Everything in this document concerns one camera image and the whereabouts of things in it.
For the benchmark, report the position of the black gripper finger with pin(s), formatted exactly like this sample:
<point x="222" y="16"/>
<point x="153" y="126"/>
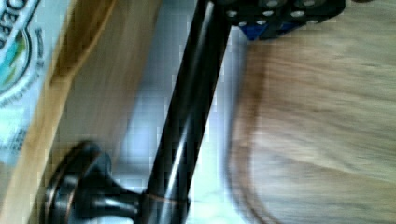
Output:
<point x="270" y="19"/>

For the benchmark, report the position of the wooden drawer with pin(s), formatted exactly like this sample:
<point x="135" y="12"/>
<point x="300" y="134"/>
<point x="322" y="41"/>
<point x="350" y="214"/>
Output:
<point x="62" y="175"/>

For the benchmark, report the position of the packaged food in drawer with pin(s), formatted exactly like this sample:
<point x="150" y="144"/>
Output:
<point x="29" y="31"/>

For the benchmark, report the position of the large wooden cutting board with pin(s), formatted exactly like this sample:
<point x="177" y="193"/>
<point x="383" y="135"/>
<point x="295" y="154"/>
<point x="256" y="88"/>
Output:
<point x="314" y="135"/>

